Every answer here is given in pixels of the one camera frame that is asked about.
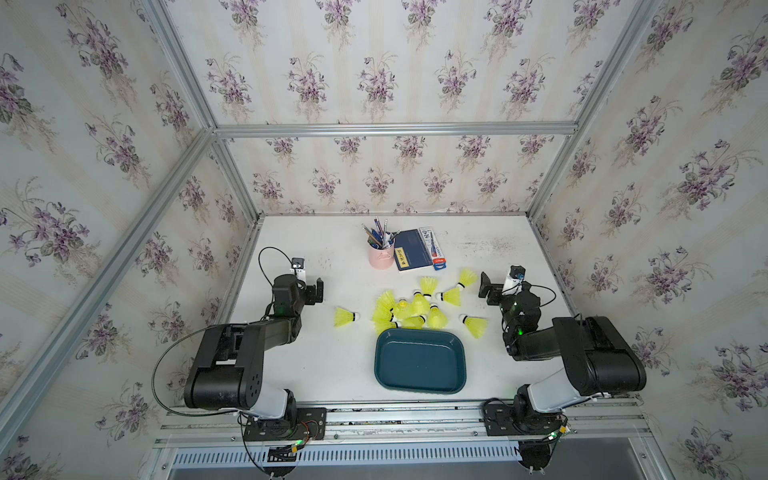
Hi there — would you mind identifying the dark teal storage tray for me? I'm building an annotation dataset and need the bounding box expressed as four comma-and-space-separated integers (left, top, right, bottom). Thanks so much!
373, 328, 467, 395

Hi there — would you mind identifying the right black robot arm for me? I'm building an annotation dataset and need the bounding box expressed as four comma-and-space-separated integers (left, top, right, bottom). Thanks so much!
478, 265, 647, 419

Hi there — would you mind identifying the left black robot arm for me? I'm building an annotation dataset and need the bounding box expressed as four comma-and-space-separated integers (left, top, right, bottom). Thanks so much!
184, 274, 324, 420

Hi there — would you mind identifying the pink pen cup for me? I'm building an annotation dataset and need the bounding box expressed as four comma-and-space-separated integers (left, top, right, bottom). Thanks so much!
368, 245, 395, 270

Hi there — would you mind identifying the aluminium front rail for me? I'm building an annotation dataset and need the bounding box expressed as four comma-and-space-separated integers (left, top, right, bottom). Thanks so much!
151, 399, 652, 448

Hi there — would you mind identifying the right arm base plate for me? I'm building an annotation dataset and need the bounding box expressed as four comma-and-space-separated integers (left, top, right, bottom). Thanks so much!
481, 398, 568, 438

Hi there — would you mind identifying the yellow shuttlecock pile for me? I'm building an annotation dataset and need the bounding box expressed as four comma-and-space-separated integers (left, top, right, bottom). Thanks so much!
372, 290, 396, 322
373, 320, 399, 335
426, 305, 448, 330
411, 291, 430, 316

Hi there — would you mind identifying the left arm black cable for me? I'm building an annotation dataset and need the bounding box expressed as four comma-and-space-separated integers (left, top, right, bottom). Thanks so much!
151, 245, 301, 418

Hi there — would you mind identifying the yellow shuttlecock lower right pile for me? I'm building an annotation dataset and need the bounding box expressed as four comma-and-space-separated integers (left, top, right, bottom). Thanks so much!
426, 305, 448, 330

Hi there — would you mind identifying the yellow shuttlecock centre pile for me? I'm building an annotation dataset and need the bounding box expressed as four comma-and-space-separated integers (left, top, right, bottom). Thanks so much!
411, 291, 430, 316

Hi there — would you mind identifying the yellow shuttlecock lower left pile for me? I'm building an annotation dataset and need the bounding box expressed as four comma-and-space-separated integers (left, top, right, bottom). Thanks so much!
373, 320, 399, 335

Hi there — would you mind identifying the dark blue book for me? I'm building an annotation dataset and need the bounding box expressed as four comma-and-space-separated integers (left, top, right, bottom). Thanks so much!
394, 229, 433, 271

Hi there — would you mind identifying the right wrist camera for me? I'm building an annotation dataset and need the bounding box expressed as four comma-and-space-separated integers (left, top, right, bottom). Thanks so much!
502, 265, 526, 295

